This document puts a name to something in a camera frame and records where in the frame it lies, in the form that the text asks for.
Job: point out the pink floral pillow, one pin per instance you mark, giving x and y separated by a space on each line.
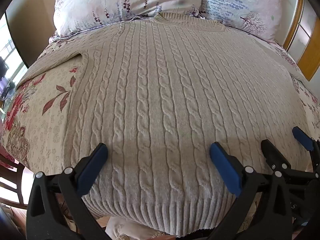
120 2

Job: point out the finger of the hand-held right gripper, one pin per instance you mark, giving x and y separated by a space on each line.
303 138
275 155

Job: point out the floral bedspread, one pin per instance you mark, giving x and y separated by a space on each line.
42 132

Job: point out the wooden framed white wardrobe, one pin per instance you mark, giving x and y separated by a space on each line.
303 37

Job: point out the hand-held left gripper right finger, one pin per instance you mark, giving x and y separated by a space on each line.
225 168

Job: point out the lavender print pillow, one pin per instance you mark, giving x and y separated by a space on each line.
240 7

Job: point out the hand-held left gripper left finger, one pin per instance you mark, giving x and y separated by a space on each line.
92 171

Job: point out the wooden chair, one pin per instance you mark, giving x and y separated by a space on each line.
15 177

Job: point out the window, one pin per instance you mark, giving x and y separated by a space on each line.
10 52

